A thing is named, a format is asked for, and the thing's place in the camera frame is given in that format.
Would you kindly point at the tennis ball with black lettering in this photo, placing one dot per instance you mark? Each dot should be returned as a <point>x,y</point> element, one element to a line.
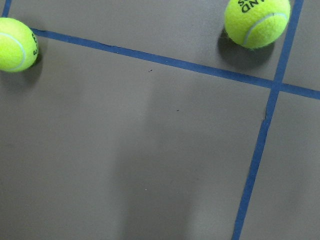
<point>254,24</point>

